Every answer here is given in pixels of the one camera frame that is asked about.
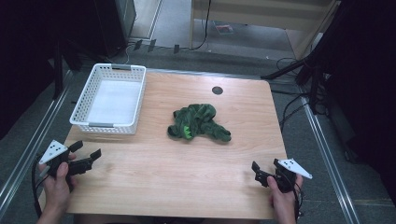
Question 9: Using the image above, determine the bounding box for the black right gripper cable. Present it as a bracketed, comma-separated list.
[291, 182, 305, 220]

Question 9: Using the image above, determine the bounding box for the red flat floor item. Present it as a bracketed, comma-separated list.
[214, 22, 235, 36]

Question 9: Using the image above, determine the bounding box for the black floor cable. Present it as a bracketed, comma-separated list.
[277, 57, 313, 133]

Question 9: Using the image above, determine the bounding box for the black hanging cable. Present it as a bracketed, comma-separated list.
[189, 0, 213, 51]

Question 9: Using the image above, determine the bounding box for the black cabinet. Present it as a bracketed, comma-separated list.
[92, 0, 138, 58]

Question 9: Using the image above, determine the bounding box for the person's left hand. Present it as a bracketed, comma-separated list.
[38, 152, 78, 217]

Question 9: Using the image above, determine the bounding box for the long metal floor rail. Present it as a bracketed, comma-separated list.
[299, 95, 362, 224]
[0, 69, 75, 217]

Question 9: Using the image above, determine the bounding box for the green plush cloth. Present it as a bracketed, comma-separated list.
[166, 103, 233, 143]

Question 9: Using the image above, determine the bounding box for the white plastic basket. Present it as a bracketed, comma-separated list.
[69, 63, 148, 135]

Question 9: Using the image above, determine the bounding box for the black slanted stand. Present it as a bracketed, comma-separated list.
[261, 0, 347, 116]

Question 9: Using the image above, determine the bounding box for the light wooden furniture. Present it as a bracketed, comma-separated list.
[189, 0, 341, 61]

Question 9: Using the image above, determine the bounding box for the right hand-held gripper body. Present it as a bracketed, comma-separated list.
[257, 158, 314, 194]

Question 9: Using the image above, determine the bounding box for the black upright stand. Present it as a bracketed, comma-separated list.
[51, 38, 65, 101]

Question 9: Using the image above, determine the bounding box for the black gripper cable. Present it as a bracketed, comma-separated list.
[30, 154, 45, 218]
[291, 182, 305, 220]

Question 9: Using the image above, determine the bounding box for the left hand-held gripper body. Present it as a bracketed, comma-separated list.
[38, 139, 94, 179]

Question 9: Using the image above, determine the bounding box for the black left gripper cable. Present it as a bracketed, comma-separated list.
[30, 154, 45, 218]

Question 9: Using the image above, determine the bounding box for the person's right hand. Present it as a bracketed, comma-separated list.
[266, 175, 304, 218]

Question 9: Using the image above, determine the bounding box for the thin white floor cable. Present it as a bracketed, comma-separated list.
[105, 42, 135, 65]

